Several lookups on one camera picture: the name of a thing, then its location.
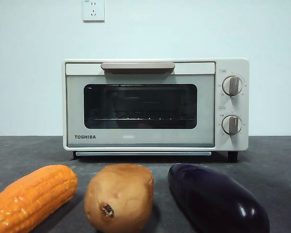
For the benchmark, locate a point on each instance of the glass oven door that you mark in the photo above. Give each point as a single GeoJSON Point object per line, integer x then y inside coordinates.
{"type": "Point", "coordinates": [75, 109]}

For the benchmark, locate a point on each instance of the purple eggplant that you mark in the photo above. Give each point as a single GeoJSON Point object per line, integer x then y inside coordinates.
{"type": "Point", "coordinates": [213, 199]}

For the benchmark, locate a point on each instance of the black oven foot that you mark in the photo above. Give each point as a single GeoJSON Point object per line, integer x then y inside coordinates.
{"type": "Point", "coordinates": [74, 155]}
{"type": "Point", "coordinates": [232, 156]}

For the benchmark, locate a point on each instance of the round beige oven knob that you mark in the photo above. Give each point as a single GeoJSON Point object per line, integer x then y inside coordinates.
{"type": "Point", "coordinates": [232, 86]}
{"type": "Point", "coordinates": [231, 125]}

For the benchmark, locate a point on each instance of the cream Toshiba toaster oven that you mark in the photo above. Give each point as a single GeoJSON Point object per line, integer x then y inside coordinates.
{"type": "Point", "coordinates": [230, 143]}

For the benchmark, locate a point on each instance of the metal crumb tray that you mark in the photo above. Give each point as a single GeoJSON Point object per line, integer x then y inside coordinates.
{"type": "Point", "coordinates": [143, 153]}

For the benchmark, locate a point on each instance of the brown potato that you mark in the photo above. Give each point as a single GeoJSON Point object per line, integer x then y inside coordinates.
{"type": "Point", "coordinates": [121, 194]}

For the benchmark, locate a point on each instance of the orange corn cob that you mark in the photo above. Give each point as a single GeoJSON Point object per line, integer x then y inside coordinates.
{"type": "Point", "coordinates": [34, 196]}

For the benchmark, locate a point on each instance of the white wall socket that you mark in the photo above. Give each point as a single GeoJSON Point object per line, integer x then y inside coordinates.
{"type": "Point", "coordinates": [93, 11]}

